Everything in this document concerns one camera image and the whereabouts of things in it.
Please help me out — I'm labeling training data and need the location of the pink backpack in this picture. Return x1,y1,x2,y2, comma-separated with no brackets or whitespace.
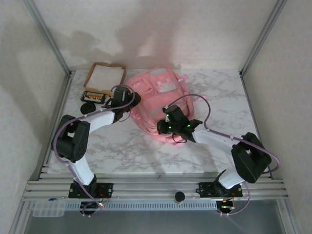
125,65,208,147

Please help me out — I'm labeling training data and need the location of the small black controller board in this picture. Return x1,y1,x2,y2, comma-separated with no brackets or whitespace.
217,200,236,215
81,201,98,215

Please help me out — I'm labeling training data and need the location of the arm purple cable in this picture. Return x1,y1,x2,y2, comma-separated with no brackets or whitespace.
54,85,137,217
167,94,281,217

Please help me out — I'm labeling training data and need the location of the black tray with orange items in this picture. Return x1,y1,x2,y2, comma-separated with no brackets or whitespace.
79,90,109,104

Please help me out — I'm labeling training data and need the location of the grey slotted cable duct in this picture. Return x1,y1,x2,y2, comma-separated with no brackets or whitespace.
29,201,217,212

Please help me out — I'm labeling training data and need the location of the white paper sheet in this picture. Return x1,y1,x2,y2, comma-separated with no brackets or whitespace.
87,64,124,90

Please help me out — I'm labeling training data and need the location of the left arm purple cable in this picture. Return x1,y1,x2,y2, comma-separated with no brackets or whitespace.
54,85,137,217

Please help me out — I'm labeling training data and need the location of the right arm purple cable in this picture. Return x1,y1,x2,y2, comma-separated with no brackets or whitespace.
167,94,281,217

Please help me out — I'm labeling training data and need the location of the clear plastic organizer box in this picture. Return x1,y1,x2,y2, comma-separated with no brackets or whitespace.
32,200,66,217

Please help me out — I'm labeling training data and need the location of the brown cardboard box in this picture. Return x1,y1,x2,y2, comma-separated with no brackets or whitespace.
83,62,127,96

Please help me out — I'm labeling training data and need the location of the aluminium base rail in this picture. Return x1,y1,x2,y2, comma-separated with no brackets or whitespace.
20,170,291,202

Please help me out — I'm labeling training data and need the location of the black round disc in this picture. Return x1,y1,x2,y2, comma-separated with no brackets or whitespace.
80,102,97,115

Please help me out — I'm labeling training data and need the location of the aluminium frame post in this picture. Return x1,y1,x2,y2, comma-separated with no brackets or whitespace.
23,0,74,77
239,0,289,77

